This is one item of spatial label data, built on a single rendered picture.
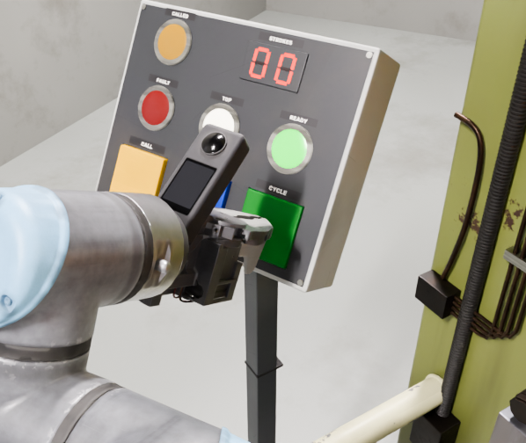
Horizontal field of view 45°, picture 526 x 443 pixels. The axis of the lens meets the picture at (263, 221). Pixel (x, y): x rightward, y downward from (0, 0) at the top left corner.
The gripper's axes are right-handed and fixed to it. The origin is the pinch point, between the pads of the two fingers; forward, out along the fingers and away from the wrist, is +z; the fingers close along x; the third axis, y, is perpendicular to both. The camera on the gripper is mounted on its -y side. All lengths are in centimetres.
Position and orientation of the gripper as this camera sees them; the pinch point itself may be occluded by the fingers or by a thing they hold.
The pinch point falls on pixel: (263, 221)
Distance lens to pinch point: 71.7
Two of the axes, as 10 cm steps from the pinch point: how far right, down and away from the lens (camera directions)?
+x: 8.4, 3.1, -4.5
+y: -2.7, 9.5, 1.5
